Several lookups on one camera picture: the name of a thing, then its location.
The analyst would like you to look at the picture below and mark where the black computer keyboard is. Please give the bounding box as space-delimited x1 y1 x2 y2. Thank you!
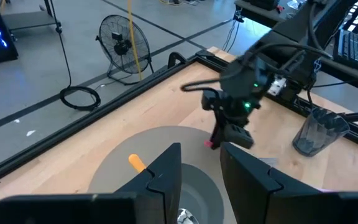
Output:
333 29 358 75

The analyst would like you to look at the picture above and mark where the black floor fan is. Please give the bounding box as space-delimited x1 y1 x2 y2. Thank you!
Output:
95 14 155 86

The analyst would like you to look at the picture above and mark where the black coiled floor cable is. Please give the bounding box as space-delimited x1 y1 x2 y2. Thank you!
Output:
48 0 102 112

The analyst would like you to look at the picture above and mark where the silver metal bracket plate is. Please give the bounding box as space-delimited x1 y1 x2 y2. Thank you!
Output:
267 75 288 96

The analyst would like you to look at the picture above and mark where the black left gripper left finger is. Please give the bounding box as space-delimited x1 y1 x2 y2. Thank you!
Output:
113 142 183 224

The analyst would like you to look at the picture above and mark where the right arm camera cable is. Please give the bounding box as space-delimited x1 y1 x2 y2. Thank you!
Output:
180 42 334 93

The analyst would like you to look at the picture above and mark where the orange-handled metal spoon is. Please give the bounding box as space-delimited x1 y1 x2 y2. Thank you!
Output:
128 153 200 224

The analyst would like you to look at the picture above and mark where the grey cart platform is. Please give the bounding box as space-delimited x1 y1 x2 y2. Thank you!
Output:
1 0 62 32

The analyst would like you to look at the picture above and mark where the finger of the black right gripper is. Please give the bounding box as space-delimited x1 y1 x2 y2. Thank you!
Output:
211 122 224 150
224 124 255 150

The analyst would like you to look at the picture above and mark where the dark grey bowl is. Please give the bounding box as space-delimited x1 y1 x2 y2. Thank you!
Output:
178 163 225 224

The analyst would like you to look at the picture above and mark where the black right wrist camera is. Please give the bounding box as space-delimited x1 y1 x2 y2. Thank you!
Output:
201 90 222 111

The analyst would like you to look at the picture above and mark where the yellow cable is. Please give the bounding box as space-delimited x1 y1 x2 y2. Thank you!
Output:
126 0 144 82

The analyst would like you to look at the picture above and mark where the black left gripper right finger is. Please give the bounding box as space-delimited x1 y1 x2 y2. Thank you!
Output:
219 141 338 224

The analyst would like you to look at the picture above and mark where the office desk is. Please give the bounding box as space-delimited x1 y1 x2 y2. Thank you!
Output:
234 0 310 29
290 18 358 93

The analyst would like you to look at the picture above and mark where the dark transparent plastic cup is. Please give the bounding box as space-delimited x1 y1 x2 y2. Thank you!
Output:
291 107 351 157

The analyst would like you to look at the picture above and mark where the black aluminium table frame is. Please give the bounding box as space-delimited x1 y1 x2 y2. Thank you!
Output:
0 46 358 191

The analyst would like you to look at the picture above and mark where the round grey placemat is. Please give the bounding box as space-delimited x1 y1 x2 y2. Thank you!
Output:
87 125 229 224

